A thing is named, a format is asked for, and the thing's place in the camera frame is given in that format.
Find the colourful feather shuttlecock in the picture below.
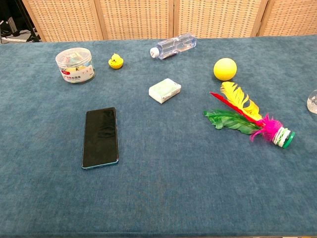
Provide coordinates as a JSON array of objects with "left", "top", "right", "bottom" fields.
[{"left": 203, "top": 81, "right": 296, "bottom": 149}]

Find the black tripod stand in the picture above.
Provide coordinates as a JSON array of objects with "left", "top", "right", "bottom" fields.
[{"left": 0, "top": 0, "right": 42, "bottom": 44}]

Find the white green tissue pack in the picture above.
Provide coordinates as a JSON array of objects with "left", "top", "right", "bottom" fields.
[{"left": 148, "top": 78, "right": 182, "bottom": 105}]

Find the blue table cloth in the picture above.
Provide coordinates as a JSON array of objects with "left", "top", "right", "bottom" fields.
[{"left": 0, "top": 34, "right": 317, "bottom": 238}]

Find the black smartphone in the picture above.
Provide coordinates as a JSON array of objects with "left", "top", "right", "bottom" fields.
[{"left": 81, "top": 107, "right": 120, "bottom": 170}]

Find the yellow rubber duck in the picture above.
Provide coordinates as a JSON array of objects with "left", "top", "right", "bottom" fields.
[{"left": 108, "top": 53, "right": 124, "bottom": 69}]

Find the clear plastic water bottle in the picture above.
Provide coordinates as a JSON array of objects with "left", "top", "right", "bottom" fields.
[{"left": 150, "top": 33, "right": 198, "bottom": 60}]

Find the yellow ball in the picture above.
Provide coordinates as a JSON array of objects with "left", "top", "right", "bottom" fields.
[{"left": 213, "top": 58, "right": 238, "bottom": 81}]

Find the clear jar of binder clips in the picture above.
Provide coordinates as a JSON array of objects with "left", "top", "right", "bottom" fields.
[{"left": 55, "top": 48, "right": 96, "bottom": 84}]

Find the woven wooden folding screen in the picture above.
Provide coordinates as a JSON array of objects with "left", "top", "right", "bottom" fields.
[{"left": 21, "top": 0, "right": 317, "bottom": 42}]

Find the clear glass object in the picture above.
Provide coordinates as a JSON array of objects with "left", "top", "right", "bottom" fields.
[{"left": 307, "top": 89, "right": 317, "bottom": 115}]

